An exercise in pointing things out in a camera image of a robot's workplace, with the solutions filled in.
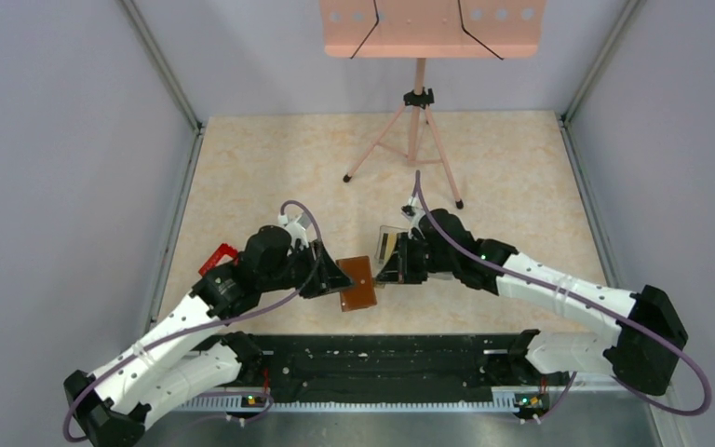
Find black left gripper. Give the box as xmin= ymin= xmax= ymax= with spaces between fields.
xmin=260 ymin=237 xmax=356 ymax=298

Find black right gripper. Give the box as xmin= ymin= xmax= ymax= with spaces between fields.
xmin=377 ymin=231 xmax=458 ymax=284

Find brown leather card holder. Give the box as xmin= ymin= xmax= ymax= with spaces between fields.
xmin=336 ymin=255 xmax=377 ymax=312

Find clear acrylic card box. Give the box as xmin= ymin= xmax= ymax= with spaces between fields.
xmin=374 ymin=230 xmax=455 ymax=285

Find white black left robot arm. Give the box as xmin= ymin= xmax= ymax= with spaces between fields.
xmin=62 ymin=223 xmax=355 ymax=446

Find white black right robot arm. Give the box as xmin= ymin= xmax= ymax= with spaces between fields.
xmin=375 ymin=206 xmax=688 ymax=396

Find yellow credit card stack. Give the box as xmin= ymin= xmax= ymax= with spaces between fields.
xmin=378 ymin=233 xmax=396 ymax=264

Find red plastic block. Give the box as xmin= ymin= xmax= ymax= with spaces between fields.
xmin=198 ymin=243 xmax=238 ymax=277

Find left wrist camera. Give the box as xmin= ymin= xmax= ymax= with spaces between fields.
xmin=277 ymin=213 xmax=311 ymax=247

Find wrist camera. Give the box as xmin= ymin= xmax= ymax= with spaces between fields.
xmin=277 ymin=213 xmax=311 ymax=247
xmin=401 ymin=204 xmax=425 ymax=224

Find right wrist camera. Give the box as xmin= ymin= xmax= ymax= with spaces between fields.
xmin=401 ymin=204 xmax=425 ymax=224

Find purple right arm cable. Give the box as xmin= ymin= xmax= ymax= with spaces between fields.
xmin=412 ymin=169 xmax=713 ymax=417

